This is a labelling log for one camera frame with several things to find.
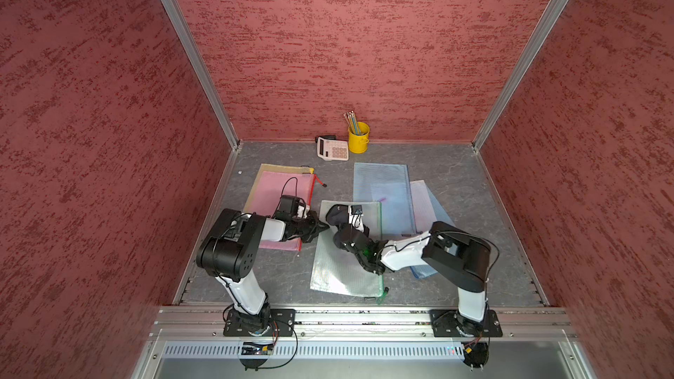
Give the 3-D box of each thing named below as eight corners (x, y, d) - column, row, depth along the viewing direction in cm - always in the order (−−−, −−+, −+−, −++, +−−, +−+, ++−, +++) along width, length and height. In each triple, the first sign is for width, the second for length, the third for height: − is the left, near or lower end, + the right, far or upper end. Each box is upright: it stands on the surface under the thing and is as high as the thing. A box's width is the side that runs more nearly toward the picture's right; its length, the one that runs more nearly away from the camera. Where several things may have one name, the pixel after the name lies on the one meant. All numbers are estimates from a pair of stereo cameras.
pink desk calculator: (316, 160, 116) (315, 155, 114) (317, 141, 124) (317, 137, 121) (348, 160, 116) (348, 155, 114) (348, 142, 124) (348, 137, 122)
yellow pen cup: (347, 149, 121) (347, 132, 113) (358, 138, 127) (359, 120, 118) (361, 156, 119) (363, 139, 110) (371, 144, 124) (374, 127, 115)
